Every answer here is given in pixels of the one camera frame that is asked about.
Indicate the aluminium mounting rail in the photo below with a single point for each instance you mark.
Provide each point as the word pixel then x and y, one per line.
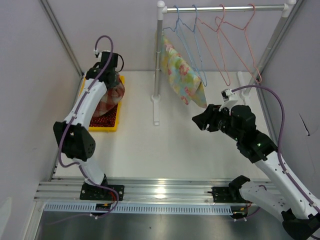
pixel 136 191

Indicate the pastel floral skirt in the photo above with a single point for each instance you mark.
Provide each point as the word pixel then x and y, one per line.
pixel 180 76

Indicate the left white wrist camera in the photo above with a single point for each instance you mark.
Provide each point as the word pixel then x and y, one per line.
pixel 98 54

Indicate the red polka dot cloth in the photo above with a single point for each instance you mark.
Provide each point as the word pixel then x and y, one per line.
pixel 107 120

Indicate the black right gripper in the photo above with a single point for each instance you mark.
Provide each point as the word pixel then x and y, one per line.
pixel 201 120

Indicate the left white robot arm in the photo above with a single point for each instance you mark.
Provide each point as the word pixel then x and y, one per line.
pixel 102 92

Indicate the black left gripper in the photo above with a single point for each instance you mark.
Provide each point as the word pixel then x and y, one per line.
pixel 110 86

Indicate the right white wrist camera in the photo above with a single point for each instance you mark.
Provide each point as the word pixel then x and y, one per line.
pixel 229 99

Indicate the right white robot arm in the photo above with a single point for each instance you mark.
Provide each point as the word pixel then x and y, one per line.
pixel 297 208

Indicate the red plaid skirt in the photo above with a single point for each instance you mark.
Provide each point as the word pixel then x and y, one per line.
pixel 110 99

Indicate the white slotted cable duct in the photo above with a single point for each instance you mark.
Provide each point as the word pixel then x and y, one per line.
pixel 135 208

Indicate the yellow plastic tray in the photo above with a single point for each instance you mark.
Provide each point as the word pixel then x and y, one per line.
pixel 110 129

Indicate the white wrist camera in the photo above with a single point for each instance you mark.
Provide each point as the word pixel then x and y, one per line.
pixel 98 54
pixel 229 99

